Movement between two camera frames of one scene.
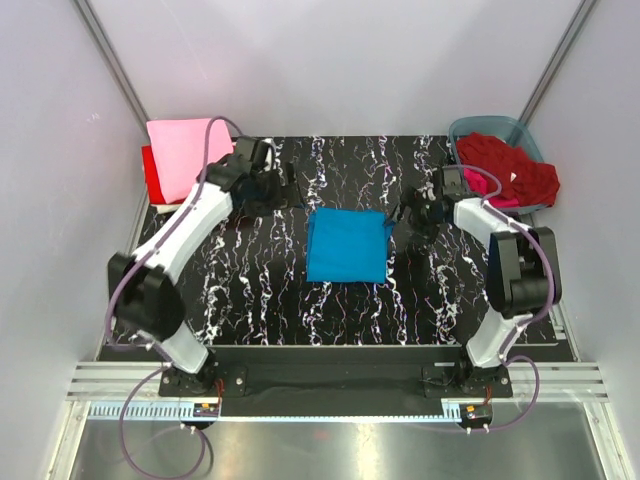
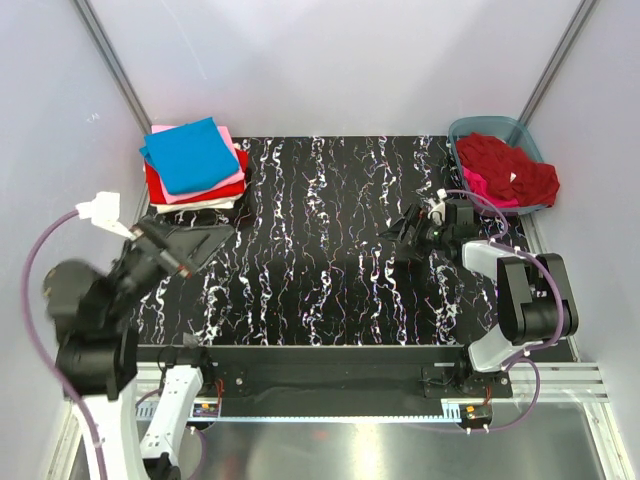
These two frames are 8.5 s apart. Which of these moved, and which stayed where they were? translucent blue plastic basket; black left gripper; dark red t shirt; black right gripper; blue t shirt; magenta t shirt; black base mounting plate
Moved: black left gripper; blue t shirt; black right gripper
Stayed: magenta t shirt; translucent blue plastic basket; black base mounting plate; dark red t shirt
